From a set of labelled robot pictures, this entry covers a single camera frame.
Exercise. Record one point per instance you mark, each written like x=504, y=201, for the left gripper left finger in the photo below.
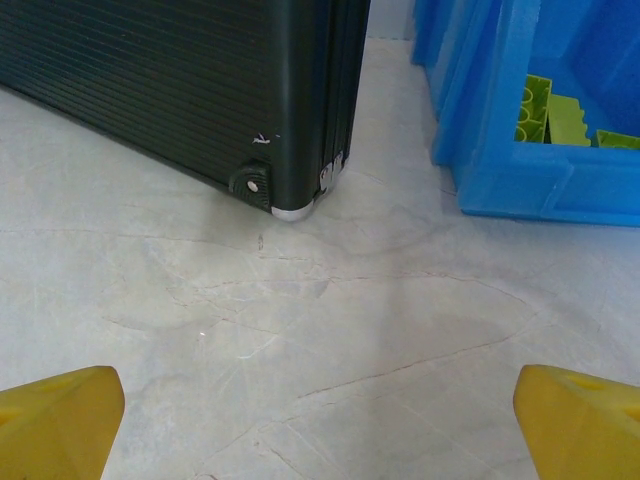
x=60, y=425

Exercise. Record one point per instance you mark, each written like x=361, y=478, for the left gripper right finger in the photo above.
x=580, y=430

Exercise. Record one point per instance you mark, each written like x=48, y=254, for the blue three-compartment bin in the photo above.
x=500, y=165

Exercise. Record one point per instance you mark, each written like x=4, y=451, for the black briefcase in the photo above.
x=175, y=75

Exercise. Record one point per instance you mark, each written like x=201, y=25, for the lime green lego brick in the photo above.
x=532, y=107
x=617, y=140
x=567, y=122

